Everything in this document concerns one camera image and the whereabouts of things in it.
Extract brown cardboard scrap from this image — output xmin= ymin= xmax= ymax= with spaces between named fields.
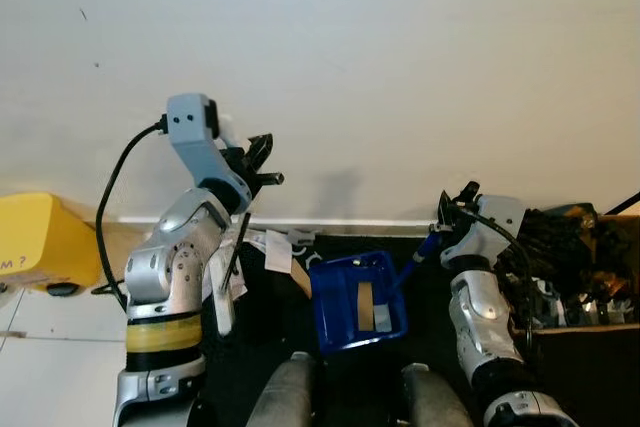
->
xmin=357 ymin=282 xmax=377 ymax=334

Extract grey right robot leg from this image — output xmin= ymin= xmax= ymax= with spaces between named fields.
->
xmin=400 ymin=362 xmax=474 ymax=427

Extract brown cardboard box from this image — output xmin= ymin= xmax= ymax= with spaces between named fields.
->
xmin=515 ymin=209 xmax=640 ymax=337

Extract grey paper scrap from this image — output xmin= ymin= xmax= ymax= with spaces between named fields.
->
xmin=373 ymin=302 xmax=394 ymax=334

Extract black and white hand broom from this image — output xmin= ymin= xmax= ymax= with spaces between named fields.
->
xmin=205 ymin=209 xmax=251 ymax=338

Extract black shaggy bundle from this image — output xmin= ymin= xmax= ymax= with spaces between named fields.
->
xmin=518 ymin=205 xmax=613 ymax=300

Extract yellow plastic box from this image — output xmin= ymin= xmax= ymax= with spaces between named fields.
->
xmin=0 ymin=192 xmax=102 ymax=297

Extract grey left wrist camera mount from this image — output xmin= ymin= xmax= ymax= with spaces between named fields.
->
xmin=165 ymin=93 xmax=253 ymax=214

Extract white and grey boxed items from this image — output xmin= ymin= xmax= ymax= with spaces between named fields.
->
xmin=530 ymin=282 xmax=611 ymax=331

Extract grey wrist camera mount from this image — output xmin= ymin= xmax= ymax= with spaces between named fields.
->
xmin=165 ymin=93 xmax=253 ymax=214
xmin=445 ymin=195 xmax=527 ymax=270

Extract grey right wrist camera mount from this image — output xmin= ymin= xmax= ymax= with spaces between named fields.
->
xmin=445 ymin=195 xmax=527 ymax=270

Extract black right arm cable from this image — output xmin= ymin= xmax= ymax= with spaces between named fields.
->
xmin=448 ymin=204 xmax=537 ymax=350

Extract gold and black crumpled item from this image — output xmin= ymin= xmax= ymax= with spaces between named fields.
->
xmin=575 ymin=205 xmax=640 ymax=290

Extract blue long-handled dustpan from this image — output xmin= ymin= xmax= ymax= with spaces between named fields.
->
xmin=308 ymin=230 xmax=443 ymax=355

